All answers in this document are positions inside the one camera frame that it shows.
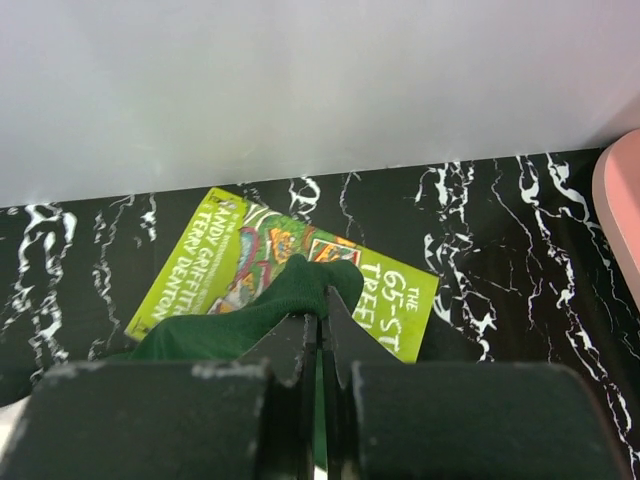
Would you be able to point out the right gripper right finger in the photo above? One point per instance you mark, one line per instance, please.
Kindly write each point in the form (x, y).
(339, 352)

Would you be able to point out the white and green t-shirt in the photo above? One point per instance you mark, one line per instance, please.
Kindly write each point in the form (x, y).
(181, 405)

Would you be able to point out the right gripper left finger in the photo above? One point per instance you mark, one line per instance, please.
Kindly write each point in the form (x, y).
(286, 442)

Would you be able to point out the pink three-tier shelf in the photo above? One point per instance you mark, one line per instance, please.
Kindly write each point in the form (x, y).
(615, 188)

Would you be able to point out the green paperback book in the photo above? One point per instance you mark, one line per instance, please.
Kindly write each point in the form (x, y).
(232, 249)

